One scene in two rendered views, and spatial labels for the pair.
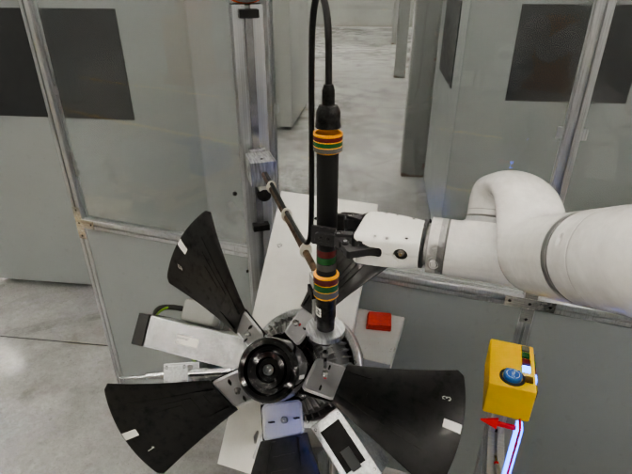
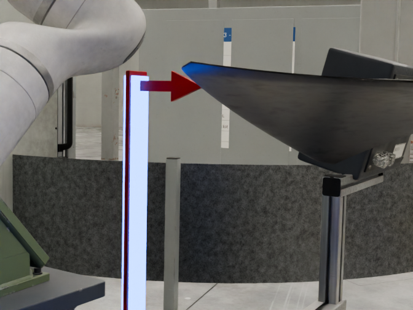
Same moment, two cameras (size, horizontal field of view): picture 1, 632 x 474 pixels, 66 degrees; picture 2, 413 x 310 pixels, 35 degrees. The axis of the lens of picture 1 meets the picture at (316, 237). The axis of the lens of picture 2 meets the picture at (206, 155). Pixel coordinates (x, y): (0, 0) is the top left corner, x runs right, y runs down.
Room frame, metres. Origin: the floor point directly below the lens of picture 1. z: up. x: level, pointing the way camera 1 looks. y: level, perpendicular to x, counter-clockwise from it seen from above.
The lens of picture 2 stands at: (1.09, -0.18, 1.17)
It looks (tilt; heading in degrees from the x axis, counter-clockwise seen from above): 5 degrees down; 191
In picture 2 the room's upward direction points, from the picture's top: 1 degrees clockwise
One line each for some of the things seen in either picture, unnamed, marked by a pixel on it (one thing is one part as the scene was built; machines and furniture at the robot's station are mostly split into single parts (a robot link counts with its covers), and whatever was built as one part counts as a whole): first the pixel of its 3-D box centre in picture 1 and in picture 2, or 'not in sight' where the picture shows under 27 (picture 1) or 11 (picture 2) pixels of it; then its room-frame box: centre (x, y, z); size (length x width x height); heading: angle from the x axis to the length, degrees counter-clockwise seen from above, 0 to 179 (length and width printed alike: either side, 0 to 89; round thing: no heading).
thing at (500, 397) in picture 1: (508, 380); not in sight; (0.85, -0.45, 1.02); 0.16 x 0.10 x 0.11; 161
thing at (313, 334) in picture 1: (323, 307); not in sight; (0.70, -0.01, 1.35); 0.09 x 0.07 x 0.10; 16
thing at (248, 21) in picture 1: (255, 131); not in sight; (1.34, 0.17, 1.48); 0.05 x 0.03 x 0.62; 106
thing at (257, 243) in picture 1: (262, 293); not in sight; (1.38, 0.18, 0.90); 0.08 x 0.06 x 1.80; 106
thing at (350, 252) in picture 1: (366, 245); not in sight; (0.63, -0.07, 1.51); 0.08 x 0.06 x 0.01; 134
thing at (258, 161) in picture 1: (260, 167); not in sight; (1.29, 0.16, 1.39); 0.10 x 0.07 x 0.09; 16
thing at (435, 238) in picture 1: (435, 245); not in sight; (0.63, -0.18, 1.51); 0.09 x 0.03 x 0.08; 161
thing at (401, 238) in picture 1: (394, 239); not in sight; (0.66, -0.12, 1.51); 0.11 x 0.10 x 0.07; 71
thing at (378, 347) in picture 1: (342, 331); not in sight; (1.25, -0.09, 0.85); 0.36 x 0.24 x 0.03; 71
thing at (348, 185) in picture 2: not in sight; (355, 179); (-0.03, -0.15, 1.04); 0.24 x 0.03 x 0.03; 161
